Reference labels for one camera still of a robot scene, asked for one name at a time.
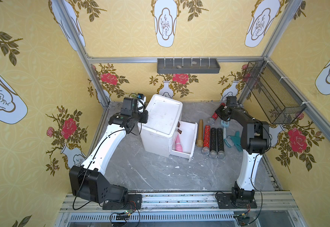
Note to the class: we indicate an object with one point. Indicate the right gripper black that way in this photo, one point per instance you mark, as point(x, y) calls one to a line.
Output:
point(223, 111)

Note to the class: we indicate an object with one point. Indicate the red glitter microphone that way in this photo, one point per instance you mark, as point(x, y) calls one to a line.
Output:
point(206, 140)
point(213, 118)

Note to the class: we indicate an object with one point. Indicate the white three-drawer cabinet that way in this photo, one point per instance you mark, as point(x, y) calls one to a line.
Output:
point(158, 134)

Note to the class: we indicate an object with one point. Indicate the black microphone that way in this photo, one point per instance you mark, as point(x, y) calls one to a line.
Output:
point(213, 143)
point(220, 144)

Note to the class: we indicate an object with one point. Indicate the pink microphone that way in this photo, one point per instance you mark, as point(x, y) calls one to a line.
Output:
point(178, 145)

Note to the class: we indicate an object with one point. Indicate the white bottom drawer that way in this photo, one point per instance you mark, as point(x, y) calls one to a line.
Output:
point(187, 133)

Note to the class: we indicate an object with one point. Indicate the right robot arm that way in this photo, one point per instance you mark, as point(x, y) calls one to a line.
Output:
point(254, 141)

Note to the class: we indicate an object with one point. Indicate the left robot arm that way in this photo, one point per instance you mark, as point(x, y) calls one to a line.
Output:
point(88, 180)

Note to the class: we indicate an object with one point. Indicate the light blue garden fork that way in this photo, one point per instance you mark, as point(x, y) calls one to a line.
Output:
point(225, 125)

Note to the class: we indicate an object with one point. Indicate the teal gardening glove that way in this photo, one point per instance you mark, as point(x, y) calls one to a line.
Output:
point(234, 141)

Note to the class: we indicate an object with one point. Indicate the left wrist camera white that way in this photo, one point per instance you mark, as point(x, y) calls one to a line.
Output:
point(141, 99)

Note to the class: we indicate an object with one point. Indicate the black wire mesh basket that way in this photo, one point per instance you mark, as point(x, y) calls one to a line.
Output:
point(276, 98)

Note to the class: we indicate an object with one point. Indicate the grey wall shelf tray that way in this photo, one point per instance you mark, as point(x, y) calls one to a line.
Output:
point(188, 65)

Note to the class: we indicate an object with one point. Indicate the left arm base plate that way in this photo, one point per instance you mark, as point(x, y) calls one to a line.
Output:
point(127, 202)

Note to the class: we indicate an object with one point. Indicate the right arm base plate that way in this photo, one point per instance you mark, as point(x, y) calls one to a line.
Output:
point(229, 201)

